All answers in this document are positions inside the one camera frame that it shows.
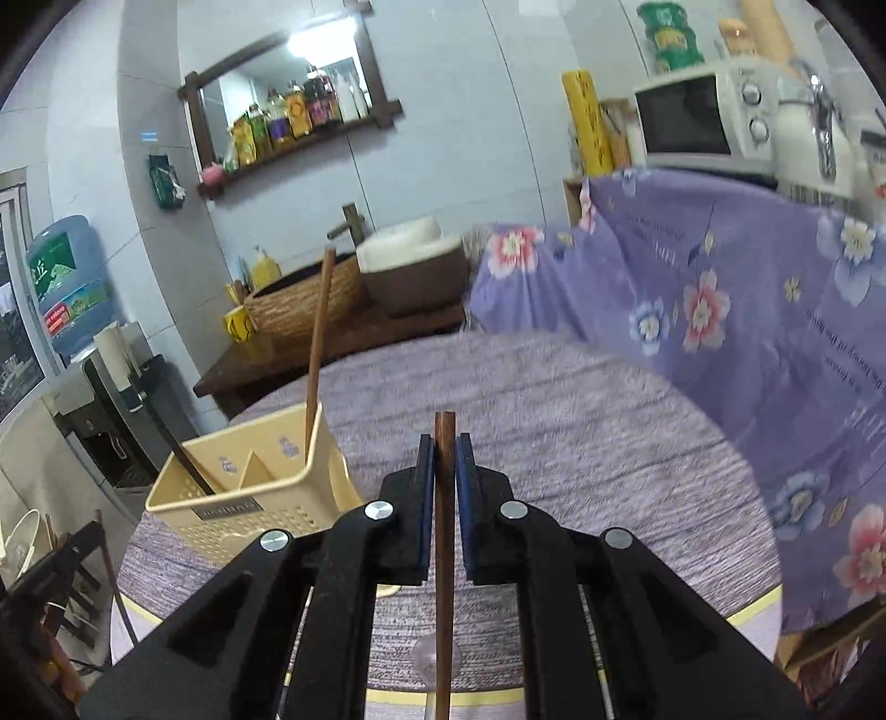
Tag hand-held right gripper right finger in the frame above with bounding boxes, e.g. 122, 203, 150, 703
455, 433, 811, 720

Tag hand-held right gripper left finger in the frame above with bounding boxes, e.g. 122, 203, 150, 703
81, 434, 436, 720

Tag brown wooden chopstick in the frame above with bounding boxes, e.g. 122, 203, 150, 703
432, 411, 457, 720
303, 250, 338, 461

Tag beige plastic utensil basket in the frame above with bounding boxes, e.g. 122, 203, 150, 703
145, 403, 368, 563

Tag dark wooden counter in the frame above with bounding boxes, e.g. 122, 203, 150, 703
192, 302, 467, 420

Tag brown and white basin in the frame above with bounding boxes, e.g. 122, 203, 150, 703
356, 214, 470, 320

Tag woven wicker basket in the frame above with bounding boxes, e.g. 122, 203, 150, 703
244, 253, 364, 339

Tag yellow mug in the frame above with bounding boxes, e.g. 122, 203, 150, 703
222, 305, 256, 344

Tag yellow soap bottle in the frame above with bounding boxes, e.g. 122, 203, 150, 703
249, 245, 282, 292

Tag wooden faucet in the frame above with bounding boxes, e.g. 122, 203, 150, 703
327, 202, 368, 250

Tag purple floral cloth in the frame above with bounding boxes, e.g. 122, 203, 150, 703
469, 166, 886, 634

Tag water dispenser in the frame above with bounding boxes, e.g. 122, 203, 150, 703
54, 320, 202, 490

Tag dark wooden chair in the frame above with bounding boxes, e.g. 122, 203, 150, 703
7, 511, 132, 693

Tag yellow roll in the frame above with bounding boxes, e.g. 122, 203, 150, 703
561, 69, 616, 177

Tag row of bottles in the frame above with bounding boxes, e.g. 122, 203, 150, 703
223, 59, 370, 171

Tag green tissue pack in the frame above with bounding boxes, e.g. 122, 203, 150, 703
148, 153, 188, 210

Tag white electric fan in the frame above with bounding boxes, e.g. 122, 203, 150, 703
0, 510, 59, 608

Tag blue water jug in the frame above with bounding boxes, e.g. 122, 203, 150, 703
26, 214, 116, 357

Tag wooden framed mirror shelf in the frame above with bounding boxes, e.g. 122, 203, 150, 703
178, 0, 404, 202

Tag white microwave oven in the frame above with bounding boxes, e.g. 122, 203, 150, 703
632, 56, 790, 176

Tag green snack packages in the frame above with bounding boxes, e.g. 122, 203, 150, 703
637, 1, 705, 74

